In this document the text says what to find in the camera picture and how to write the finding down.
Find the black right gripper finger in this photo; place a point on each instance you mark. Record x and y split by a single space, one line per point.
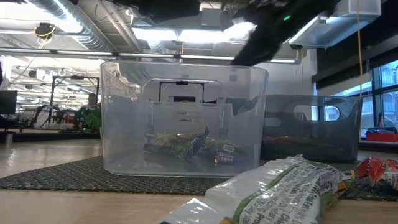
255 57

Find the oatmeal raisin granola bar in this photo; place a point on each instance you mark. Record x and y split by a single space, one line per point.
225 154

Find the snack packets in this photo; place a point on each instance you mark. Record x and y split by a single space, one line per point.
177 143

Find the white green granola bar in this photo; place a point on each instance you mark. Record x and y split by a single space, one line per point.
273 193

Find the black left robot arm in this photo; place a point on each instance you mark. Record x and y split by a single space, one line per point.
168 9

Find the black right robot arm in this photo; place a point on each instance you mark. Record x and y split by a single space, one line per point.
311 9

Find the ceiling strip lamp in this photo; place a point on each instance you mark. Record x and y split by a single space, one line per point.
286 61

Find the grey ceiling box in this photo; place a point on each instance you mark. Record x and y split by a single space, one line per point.
211 18

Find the smoky grey plastic bin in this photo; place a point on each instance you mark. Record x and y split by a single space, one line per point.
311 124

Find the clear plastic bin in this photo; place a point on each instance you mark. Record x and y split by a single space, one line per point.
186 119
124 140

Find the red bag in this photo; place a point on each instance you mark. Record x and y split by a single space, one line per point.
382 137

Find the person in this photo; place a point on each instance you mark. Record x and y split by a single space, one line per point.
92 99

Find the dark workbench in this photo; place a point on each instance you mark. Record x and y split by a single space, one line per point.
46 135

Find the dark woven placemat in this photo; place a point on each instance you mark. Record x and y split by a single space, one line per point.
62 180

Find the black computer monitor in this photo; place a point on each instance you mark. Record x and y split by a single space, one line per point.
7 102

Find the dark ceiling camera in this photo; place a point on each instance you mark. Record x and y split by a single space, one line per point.
296 46

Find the large rectangular metal duct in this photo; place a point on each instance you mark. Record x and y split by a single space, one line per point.
342 28

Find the black rectangular frame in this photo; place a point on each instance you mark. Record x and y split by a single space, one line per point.
182 82

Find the long ceiling light rail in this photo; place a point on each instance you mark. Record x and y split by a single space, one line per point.
93 53

